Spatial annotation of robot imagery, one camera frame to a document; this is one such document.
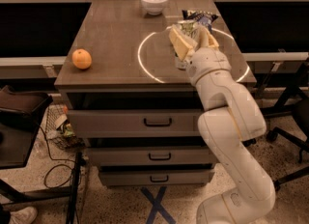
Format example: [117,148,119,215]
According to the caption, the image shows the white sneaker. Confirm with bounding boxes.
[9,207,38,224]

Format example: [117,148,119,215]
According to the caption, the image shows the green white 7up can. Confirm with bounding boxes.
[175,20,195,70]

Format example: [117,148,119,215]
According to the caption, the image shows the top grey drawer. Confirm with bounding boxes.
[68,109,202,138]

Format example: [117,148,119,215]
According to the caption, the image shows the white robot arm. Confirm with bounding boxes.
[169,24,275,224]

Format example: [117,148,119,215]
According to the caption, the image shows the white ceramic bowl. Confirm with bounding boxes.
[140,0,169,15]

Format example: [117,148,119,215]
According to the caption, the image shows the orange fruit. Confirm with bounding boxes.
[72,49,92,70]

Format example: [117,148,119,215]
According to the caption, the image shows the wire waste basket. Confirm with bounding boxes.
[45,104,84,150]

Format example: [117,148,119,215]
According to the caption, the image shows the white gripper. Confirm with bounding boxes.
[169,25,232,86]

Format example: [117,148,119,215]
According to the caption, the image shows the black side table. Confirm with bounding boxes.
[0,86,83,224]

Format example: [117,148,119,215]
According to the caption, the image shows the bottom grey drawer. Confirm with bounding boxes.
[98,169,214,186]

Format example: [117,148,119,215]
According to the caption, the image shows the black cable on floor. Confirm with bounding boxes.
[38,123,78,189]

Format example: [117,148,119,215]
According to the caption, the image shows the black office chair base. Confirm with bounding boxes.
[244,60,309,192]

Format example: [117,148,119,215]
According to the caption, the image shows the blue chip bag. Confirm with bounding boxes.
[182,10,218,30]

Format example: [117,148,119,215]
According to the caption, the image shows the grey drawer cabinet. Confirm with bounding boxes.
[53,0,258,188]

